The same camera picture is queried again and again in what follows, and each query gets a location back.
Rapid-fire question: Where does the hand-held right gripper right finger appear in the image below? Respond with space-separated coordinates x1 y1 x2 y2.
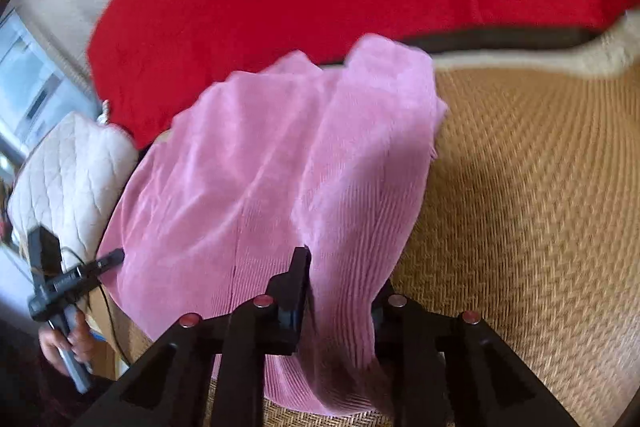
370 279 568 427

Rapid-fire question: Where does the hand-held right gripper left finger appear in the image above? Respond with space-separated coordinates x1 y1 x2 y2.
75 246 312 427

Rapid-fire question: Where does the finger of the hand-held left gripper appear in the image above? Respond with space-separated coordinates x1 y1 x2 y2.
95 249 126 275

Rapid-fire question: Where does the pink corduroy zip jacket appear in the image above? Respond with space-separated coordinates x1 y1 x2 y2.
97 34 448 415

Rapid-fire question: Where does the person's left hand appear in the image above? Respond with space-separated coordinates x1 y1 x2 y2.
39 309 97 375

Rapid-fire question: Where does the white quilted pad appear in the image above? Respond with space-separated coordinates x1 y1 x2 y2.
7 112 140 258

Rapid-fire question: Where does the woven rattan mat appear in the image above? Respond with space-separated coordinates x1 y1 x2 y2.
107 24 640 427

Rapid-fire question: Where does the dark brown sofa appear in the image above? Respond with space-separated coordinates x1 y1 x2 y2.
325 26 608 68

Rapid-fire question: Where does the black cable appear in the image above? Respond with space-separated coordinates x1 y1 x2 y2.
60 247 133 365

